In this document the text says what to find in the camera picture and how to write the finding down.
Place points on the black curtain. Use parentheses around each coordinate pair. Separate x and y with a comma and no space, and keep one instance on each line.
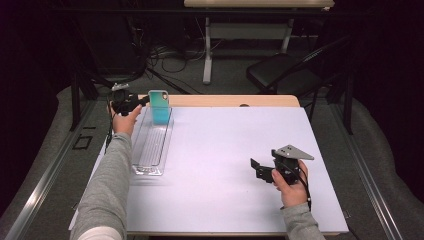
(393,83)
(30,66)

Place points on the black tape square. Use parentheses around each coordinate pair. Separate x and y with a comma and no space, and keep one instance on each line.
(82,148)

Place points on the dark table grommet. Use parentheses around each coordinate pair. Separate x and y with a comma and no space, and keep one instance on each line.
(244,105)

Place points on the person's right hand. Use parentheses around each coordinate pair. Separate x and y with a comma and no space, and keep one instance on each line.
(293,195)

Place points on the clear plastic organizer bin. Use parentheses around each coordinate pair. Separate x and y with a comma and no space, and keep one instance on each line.
(151,150)

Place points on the clear blue-backed phone case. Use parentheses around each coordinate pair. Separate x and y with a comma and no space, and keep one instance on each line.
(159,106)

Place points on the metal floor rail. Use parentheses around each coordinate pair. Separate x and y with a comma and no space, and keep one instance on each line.
(40,196)
(373,193)

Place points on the black folding chair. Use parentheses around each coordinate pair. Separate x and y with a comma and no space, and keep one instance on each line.
(276,71)

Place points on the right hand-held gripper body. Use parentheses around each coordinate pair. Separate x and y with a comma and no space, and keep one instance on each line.
(286,165)

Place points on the person's left hand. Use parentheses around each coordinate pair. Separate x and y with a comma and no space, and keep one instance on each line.
(124,125)

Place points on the white table cover board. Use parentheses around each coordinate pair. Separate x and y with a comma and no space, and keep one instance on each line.
(216,150)

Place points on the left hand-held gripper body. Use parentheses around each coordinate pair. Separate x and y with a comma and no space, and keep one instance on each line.
(122,98)

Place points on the black tape strip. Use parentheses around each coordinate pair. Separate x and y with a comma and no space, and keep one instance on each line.
(89,127)

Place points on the white-legged background desk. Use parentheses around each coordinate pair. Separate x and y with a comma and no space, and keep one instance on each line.
(208,50)

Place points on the black metal frame post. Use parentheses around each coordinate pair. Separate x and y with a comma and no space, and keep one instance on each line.
(75,100)

